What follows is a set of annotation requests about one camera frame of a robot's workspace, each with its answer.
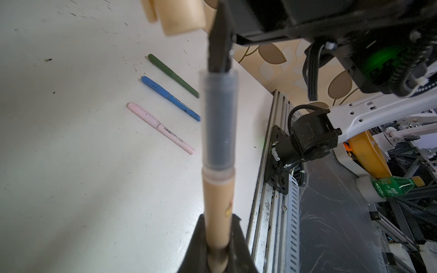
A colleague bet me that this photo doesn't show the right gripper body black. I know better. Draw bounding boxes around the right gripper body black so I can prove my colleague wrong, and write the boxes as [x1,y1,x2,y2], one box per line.
[228,1,437,46]

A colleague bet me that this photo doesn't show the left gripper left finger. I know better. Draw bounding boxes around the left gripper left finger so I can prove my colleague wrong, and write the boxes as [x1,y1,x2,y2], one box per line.
[177,215,209,273]

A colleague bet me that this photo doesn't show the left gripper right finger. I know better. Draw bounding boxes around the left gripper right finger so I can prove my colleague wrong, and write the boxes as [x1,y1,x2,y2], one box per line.
[226,214,258,273]

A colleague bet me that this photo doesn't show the tan pen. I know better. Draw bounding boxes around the tan pen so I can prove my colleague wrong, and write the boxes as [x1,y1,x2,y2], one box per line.
[200,0,239,273]

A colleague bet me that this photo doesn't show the tan pen cap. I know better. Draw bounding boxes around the tan pen cap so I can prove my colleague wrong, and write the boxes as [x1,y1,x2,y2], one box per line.
[140,0,206,36]

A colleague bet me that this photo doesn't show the green pen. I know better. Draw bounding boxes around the green pen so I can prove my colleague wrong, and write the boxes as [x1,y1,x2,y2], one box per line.
[147,54,200,99]

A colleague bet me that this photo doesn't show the blue pen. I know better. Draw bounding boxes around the blue pen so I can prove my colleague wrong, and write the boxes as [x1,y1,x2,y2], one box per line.
[141,76,201,122]

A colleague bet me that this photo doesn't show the pink pen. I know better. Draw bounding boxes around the pink pen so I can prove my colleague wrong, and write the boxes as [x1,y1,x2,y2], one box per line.
[127,102,195,155]

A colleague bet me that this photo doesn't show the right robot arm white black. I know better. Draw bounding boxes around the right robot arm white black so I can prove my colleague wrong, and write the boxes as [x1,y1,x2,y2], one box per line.
[228,1,437,169]

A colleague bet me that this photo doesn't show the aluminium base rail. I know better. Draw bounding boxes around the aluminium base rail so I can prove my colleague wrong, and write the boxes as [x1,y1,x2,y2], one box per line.
[246,90,299,273]

